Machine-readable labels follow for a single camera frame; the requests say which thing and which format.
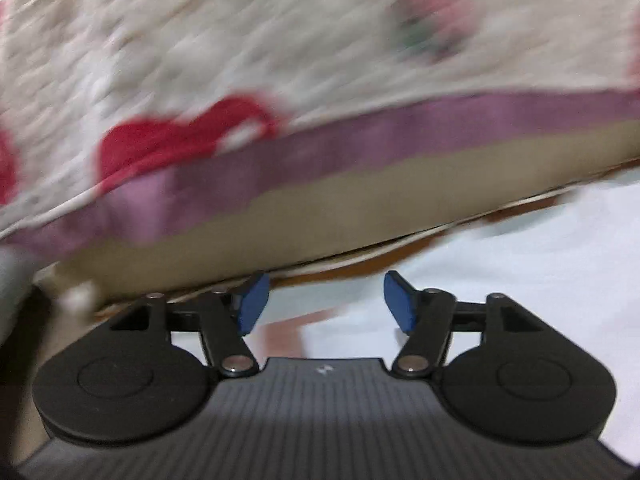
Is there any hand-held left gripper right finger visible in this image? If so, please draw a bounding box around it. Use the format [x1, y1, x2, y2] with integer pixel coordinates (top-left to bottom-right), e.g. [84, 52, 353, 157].
[383, 270, 543, 378]

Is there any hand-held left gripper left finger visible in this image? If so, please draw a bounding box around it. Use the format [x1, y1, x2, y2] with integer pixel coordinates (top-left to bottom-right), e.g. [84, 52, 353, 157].
[109, 271, 271, 378]

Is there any quilted bear-print bedspread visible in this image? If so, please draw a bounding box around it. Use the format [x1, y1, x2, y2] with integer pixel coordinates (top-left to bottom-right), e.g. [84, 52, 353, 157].
[0, 0, 640, 261]

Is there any white garment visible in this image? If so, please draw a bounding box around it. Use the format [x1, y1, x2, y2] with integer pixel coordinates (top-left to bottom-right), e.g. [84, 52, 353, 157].
[260, 170, 640, 466]

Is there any grey folded garment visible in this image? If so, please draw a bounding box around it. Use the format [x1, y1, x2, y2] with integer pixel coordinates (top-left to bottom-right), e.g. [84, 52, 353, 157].
[0, 245, 38, 341]

